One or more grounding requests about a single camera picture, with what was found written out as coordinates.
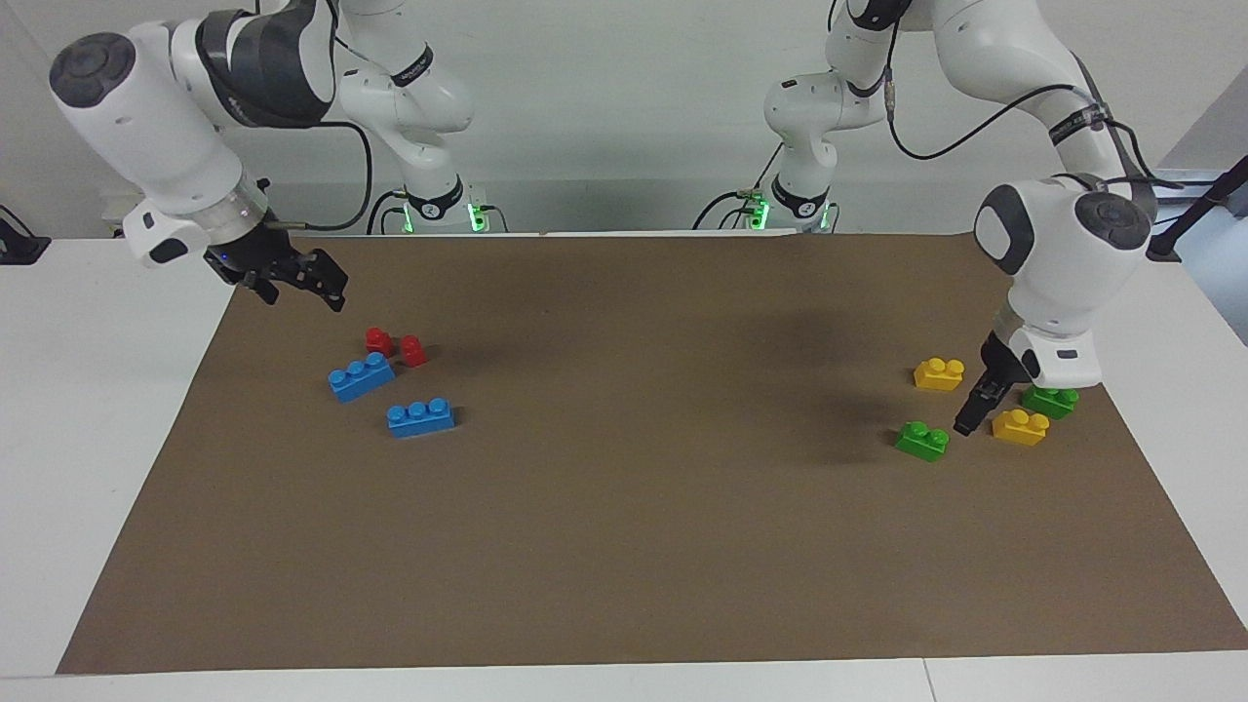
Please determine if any green two-stud toy block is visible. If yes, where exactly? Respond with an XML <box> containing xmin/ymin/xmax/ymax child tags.
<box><xmin>895</xmin><ymin>420</ymin><xmax>952</xmax><ymax>463</ymax></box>
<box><xmin>1020</xmin><ymin>386</ymin><xmax>1081</xmax><ymax>421</ymax></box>

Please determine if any blue three-stud toy block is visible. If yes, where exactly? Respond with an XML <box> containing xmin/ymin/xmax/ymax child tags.
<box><xmin>329</xmin><ymin>352</ymin><xmax>398</xmax><ymax>404</ymax></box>
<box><xmin>386</xmin><ymin>397</ymin><xmax>456</xmax><ymax>439</ymax></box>

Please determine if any yellow two-stud toy block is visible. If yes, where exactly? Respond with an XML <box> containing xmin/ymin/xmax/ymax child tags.
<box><xmin>992</xmin><ymin>409</ymin><xmax>1052</xmax><ymax>448</ymax></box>
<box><xmin>914</xmin><ymin>358</ymin><xmax>967</xmax><ymax>393</ymax></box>

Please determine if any black table clamp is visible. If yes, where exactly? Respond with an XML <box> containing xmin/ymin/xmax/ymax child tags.
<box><xmin>0</xmin><ymin>205</ymin><xmax>52</xmax><ymax>266</ymax></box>

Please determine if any black stand with pole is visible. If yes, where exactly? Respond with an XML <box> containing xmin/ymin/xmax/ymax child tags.
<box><xmin>1146</xmin><ymin>154</ymin><xmax>1248</xmax><ymax>264</ymax></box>

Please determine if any brown table mat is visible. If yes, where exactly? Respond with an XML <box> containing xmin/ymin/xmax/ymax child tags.
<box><xmin>56</xmin><ymin>232</ymin><xmax>1248</xmax><ymax>676</ymax></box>

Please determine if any black right base cable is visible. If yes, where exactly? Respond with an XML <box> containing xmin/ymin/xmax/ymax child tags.
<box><xmin>367</xmin><ymin>188</ymin><xmax>410</xmax><ymax>236</ymax></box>

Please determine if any black base cable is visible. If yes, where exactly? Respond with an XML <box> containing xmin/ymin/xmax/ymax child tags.
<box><xmin>691</xmin><ymin>141</ymin><xmax>787</xmax><ymax>232</ymax></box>
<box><xmin>367</xmin><ymin>188</ymin><xmax>410</xmax><ymax>236</ymax></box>

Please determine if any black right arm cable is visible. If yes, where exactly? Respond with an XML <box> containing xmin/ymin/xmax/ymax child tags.
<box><xmin>263</xmin><ymin>119</ymin><xmax>377</xmax><ymax>235</ymax></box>

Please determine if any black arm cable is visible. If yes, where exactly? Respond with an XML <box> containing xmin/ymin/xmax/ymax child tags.
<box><xmin>263</xmin><ymin>119</ymin><xmax>377</xmax><ymax>235</ymax></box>
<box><xmin>880</xmin><ymin>49</ymin><xmax>1187</xmax><ymax>192</ymax></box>

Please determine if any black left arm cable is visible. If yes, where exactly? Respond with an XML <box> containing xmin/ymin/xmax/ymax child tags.
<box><xmin>880</xmin><ymin>49</ymin><xmax>1187</xmax><ymax>192</ymax></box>

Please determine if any black left base cable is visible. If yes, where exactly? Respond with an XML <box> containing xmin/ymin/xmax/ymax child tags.
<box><xmin>691</xmin><ymin>141</ymin><xmax>787</xmax><ymax>232</ymax></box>

